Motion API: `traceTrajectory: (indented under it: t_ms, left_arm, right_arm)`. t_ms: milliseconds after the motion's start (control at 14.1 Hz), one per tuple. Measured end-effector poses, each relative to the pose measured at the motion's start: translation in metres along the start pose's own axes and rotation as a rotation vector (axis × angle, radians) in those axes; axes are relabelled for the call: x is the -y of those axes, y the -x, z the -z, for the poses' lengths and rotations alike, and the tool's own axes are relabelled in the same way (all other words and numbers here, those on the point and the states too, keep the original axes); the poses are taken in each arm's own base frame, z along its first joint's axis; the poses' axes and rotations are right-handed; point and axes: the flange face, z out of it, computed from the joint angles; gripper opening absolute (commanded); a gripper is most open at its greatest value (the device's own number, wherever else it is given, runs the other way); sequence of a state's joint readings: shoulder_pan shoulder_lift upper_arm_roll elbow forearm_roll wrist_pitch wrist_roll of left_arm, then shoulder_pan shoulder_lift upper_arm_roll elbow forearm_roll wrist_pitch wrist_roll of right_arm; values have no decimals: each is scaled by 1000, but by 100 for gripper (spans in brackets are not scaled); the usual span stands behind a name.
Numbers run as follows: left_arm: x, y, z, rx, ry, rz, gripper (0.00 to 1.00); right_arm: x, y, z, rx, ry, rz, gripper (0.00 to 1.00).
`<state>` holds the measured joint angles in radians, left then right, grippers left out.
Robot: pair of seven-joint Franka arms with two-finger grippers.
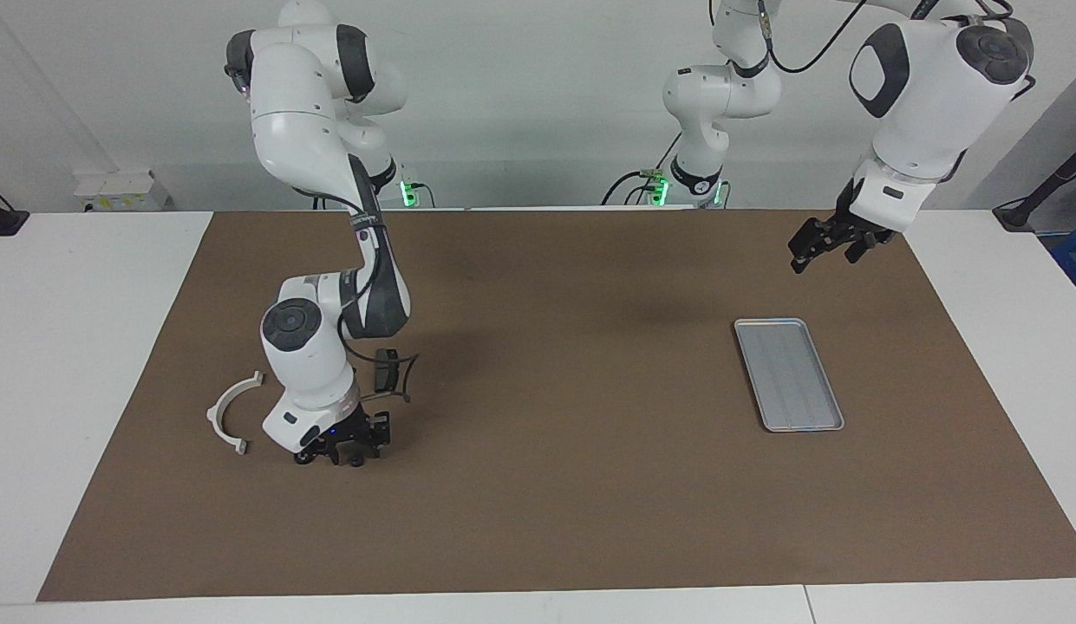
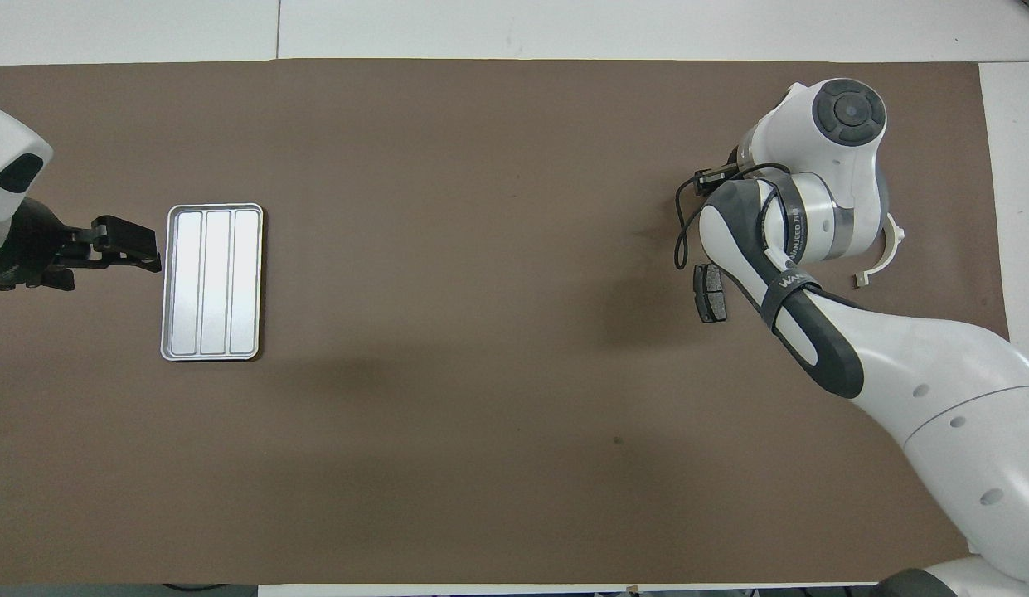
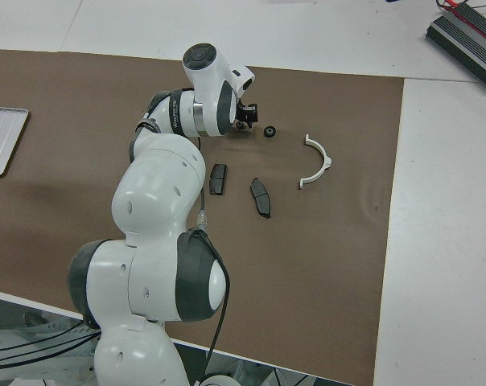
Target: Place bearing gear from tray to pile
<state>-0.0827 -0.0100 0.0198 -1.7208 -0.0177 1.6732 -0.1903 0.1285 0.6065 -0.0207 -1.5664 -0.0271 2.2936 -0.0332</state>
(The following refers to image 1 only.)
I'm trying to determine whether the silver metal tray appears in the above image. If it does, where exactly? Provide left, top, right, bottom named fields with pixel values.
left=733, top=317, right=846, bottom=433

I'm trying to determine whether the brown table mat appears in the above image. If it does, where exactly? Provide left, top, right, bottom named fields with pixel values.
left=36, top=208, right=1076, bottom=602

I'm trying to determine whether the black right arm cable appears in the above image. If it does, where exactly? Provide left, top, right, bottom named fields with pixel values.
left=336, top=336, right=420, bottom=406

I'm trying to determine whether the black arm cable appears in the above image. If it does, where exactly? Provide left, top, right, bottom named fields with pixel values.
left=757, top=0, right=1015, bottom=77
left=336, top=336, right=420, bottom=406

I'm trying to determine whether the white semicircular bracket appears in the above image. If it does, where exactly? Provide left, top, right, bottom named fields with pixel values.
left=205, top=370, right=265, bottom=456

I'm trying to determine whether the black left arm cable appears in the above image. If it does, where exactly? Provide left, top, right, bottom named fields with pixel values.
left=757, top=0, right=1015, bottom=77

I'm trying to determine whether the black base cable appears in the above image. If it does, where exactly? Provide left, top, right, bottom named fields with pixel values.
left=599, top=128, right=684, bottom=207

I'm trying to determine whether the white wall box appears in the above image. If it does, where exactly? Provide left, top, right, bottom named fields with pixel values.
left=73, top=170, right=171, bottom=212

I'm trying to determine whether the black clamp mount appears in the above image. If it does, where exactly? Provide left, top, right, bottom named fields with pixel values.
left=0, top=180, right=30, bottom=237

